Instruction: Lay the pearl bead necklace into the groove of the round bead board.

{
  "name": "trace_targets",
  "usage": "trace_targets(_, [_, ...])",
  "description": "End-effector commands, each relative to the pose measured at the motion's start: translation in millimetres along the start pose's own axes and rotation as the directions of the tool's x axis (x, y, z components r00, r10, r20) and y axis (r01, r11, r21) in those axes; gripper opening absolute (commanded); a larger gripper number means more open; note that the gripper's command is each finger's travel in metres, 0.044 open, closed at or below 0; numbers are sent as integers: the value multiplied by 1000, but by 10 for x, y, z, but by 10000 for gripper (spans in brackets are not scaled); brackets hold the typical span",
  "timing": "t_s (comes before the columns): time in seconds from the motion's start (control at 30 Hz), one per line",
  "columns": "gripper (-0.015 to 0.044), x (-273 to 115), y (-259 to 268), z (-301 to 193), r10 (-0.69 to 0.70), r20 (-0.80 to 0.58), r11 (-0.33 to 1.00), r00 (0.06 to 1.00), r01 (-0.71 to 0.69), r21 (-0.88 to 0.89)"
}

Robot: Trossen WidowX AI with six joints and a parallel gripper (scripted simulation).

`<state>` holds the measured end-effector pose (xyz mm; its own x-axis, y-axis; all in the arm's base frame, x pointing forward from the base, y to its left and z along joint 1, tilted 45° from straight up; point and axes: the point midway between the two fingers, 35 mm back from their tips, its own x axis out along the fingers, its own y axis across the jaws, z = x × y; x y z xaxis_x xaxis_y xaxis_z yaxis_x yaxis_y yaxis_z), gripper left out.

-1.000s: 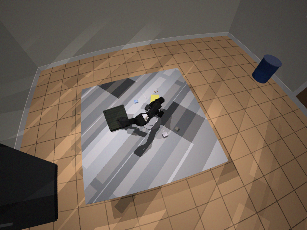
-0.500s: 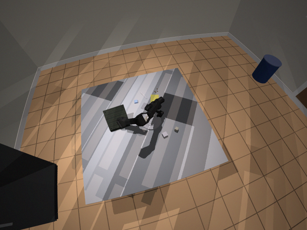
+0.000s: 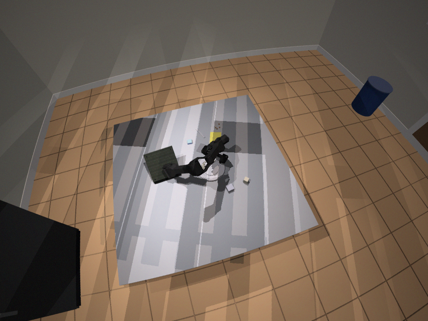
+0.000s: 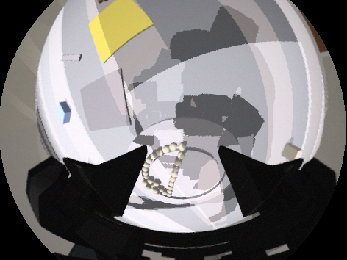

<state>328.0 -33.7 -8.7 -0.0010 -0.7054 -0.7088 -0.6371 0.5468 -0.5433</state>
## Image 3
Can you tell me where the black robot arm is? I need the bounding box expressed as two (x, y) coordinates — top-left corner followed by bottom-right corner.
(162, 134), (229, 178)

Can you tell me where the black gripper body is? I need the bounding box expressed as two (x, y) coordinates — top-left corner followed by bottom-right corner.
(201, 146), (228, 164)

